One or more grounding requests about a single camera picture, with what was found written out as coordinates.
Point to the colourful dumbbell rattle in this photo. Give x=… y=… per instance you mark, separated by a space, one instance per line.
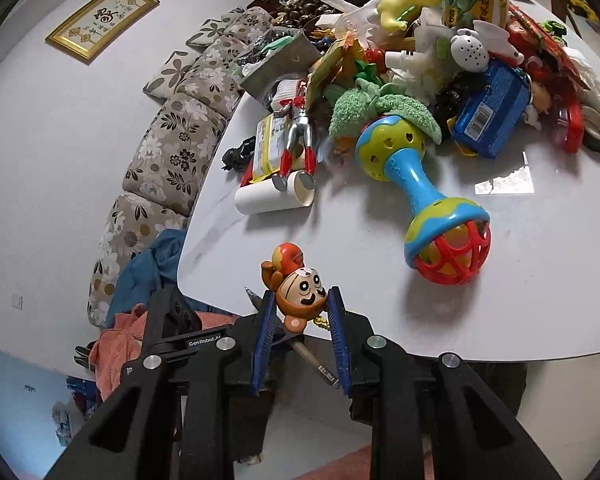
x=412 y=180

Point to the yellow packet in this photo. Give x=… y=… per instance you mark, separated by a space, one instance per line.
x=266 y=145

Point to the blue cloth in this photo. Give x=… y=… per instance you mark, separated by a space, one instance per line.
x=145 y=272

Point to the gold framed wall picture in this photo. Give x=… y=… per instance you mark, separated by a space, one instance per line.
x=102 y=21

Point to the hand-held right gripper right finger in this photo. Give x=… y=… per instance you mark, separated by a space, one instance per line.
x=339 y=340

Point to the white spray bottle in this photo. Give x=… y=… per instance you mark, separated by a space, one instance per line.
x=420 y=60

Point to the beige pen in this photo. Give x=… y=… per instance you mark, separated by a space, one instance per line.
x=317 y=362

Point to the grey box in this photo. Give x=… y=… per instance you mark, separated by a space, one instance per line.
x=275 y=67

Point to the yellow toy vehicle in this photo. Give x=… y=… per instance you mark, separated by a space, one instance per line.
x=582 y=7

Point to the tape roll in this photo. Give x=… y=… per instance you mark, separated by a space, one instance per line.
x=596 y=130

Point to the silver red hero figure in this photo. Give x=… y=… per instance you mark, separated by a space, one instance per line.
x=297 y=130

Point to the wall socket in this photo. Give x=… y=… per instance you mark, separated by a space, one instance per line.
x=17 y=302

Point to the white paper cup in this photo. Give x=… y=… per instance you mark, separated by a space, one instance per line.
x=270 y=195

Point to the green plush cloth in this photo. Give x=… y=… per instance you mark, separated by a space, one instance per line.
x=360 y=105

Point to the white plastic bag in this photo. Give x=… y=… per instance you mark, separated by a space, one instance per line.
x=592 y=80

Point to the orange towel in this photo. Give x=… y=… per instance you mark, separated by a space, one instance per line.
x=117 y=355

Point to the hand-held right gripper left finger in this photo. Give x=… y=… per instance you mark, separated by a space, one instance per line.
x=262 y=340

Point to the green toy car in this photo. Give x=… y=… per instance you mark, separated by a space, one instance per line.
x=555 y=30

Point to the floral sofa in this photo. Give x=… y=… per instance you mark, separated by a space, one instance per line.
x=170 y=135

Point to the blue plastic toy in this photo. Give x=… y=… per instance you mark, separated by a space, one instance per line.
x=75 y=405

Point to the blue packet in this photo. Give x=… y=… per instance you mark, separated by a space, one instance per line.
x=495 y=110

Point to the orange monkey toy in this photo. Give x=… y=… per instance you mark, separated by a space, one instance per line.
x=300 y=295

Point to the white shower head toy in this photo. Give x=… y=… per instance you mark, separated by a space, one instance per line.
x=472 y=50

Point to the floral throw pillow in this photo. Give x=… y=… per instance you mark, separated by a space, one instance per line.
x=215 y=27
x=172 y=74

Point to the red packaging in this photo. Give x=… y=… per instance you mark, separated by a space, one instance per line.
x=545 y=45

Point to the black figurine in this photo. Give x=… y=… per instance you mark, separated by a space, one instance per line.
x=237 y=155

